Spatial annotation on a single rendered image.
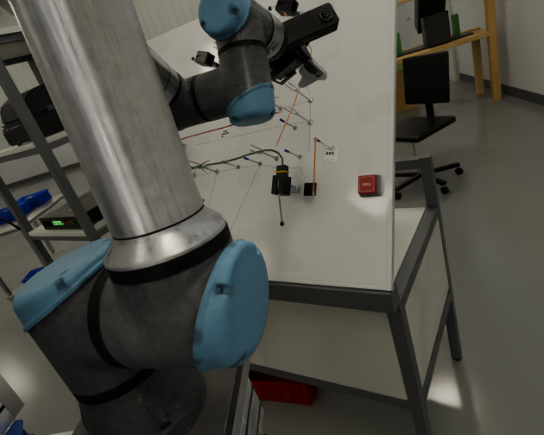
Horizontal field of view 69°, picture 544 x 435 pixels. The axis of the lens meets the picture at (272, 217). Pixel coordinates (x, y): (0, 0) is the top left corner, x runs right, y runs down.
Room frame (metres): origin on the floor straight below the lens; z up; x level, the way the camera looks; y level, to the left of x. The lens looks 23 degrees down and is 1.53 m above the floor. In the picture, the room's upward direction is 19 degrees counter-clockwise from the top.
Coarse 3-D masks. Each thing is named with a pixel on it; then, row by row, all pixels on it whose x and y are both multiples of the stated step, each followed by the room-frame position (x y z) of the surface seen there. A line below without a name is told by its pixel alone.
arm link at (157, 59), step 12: (0, 0) 0.48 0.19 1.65; (12, 12) 0.50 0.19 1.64; (156, 60) 0.61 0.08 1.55; (168, 72) 0.62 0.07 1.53; (168, 84) 0.62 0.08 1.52; (180, 84) 0.64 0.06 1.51; (192, 84) 0.65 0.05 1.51; (168, 96) 0.62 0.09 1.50; (180, 96) 0.64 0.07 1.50; (192, 96) 0.64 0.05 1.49; (180, 108) 0.64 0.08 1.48; (192, 108) 0.64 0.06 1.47; (180, 120) 0.66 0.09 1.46; (192, 120) 0.65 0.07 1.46; (204, 120) 0.65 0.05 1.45
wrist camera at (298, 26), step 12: (312, 12) 0.78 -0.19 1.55; (324, 12) 0.77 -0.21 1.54; (288, 24) 0.77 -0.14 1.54; (300, 24) 0.77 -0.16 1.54; (312, 24) 0.76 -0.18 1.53; (324, 24) 0.76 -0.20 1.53; (336, 24) 0.76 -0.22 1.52; (288, 36) 0.76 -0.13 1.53; (300, 36) 0.76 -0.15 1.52; (312, 36) 0.76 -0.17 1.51; (288, 48) 0.76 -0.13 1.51
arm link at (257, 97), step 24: (240, 48) 0.62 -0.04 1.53; (264, 48) 0.64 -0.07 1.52; (216, 72) 0.63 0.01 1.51; (240, 72) 0.61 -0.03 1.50; (264, 72) 0.61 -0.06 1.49; (216, 96) 0.62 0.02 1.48; (240, 96) 0.60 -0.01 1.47; (264, 96) 0.60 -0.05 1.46; (240, 120) 0.60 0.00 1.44; (264, 120) 0.62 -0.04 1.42
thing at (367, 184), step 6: (372, 174) 0.97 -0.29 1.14; (360, 180) 0.99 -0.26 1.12; (366, 180) 0.98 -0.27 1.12; (372, 180) 0.97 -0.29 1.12; (360, 186) 0.98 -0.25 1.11; (366, 186) 0.97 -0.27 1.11; (372, 186) 0.96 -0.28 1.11; (360, 192) 0.97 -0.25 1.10; (366, 192) 0.96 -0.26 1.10; (372, 192) 0.95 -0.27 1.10
